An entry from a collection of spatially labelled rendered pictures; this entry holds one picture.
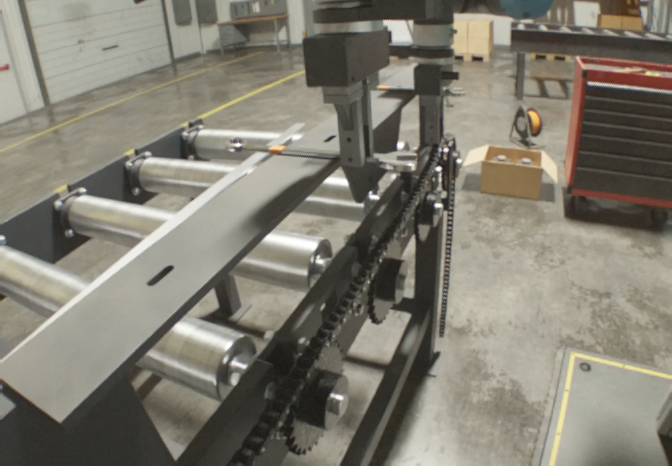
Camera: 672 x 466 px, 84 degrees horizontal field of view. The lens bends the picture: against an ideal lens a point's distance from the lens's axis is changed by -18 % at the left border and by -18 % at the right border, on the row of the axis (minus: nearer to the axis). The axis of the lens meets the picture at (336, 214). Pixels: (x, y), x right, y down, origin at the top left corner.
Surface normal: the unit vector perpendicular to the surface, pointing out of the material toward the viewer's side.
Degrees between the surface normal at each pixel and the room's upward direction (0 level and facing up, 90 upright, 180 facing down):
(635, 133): 90
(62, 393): 0
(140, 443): 90
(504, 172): 90
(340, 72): 90
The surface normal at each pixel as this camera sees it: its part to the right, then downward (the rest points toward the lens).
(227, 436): 0.91, 0.13
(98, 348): -0.07, -0.88
